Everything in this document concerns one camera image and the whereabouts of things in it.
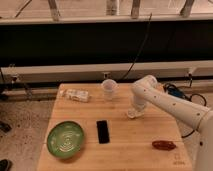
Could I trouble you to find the brown sausage-like object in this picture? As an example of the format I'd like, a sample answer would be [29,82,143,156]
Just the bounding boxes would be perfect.
[152,140,176,151]

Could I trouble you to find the white sponge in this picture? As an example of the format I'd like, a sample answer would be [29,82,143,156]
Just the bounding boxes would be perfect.
[127,109,144,119]

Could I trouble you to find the clear plastic cup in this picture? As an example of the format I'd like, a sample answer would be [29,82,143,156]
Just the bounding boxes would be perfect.
[101,79,118,101]

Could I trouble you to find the black hanging cable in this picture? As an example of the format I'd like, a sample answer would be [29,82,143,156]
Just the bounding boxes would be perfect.
[117,12,153,82]

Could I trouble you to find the black floor cable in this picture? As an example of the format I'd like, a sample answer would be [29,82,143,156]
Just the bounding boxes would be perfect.
[162,73,208,139]

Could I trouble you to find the green round plate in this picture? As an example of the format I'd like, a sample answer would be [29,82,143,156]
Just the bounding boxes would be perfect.
[47,121,85,159]

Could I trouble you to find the blue box on floor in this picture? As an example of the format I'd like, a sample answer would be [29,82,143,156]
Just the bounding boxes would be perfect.
[168,88,183,99]

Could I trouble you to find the black phone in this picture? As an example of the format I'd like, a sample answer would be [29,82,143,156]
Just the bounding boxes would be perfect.
[96,120,110,144]

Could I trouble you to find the white plastic packet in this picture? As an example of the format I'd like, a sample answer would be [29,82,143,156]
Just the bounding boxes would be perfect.
[60,89,89,102]

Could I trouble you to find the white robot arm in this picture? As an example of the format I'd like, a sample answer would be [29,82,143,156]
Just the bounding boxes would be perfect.
[131,75,213,171]

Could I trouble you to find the black shoe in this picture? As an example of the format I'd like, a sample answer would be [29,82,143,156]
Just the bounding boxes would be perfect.
[0,159,12,171]

